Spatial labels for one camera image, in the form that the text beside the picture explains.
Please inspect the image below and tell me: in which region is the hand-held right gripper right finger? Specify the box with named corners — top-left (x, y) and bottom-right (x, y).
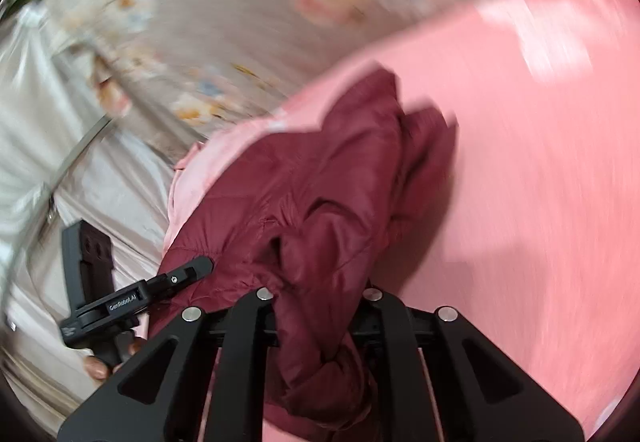
top-left (350, 287), bottom-right (586, 442)

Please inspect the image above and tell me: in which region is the white satin sheet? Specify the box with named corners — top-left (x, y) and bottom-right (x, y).
top-left (0, 4), bottom-right (177, 435)

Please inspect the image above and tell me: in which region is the maroon puffer jacket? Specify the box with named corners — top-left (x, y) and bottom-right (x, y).
top-left (160, 68), bottom-right (459, 438)

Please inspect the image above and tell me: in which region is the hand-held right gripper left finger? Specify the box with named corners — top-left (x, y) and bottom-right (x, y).
top-left (57, 287), bottom-right (282, 442)

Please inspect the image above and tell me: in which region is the person's left hand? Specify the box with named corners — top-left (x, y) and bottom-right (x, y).
top-left (82, 339), bottom-right (147, 381)

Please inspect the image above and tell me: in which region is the pink blanket with white print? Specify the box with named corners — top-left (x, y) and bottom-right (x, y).
top-left (160, 0), bottom-right (640, 442)

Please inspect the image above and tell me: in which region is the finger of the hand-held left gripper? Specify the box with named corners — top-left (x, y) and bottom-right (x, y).
top-left (144, 256), bottom-right (215, 300)

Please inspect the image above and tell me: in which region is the grey floral bedsheet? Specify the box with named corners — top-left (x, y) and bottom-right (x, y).
top-left (40, 0), bottom-right (576, 158)

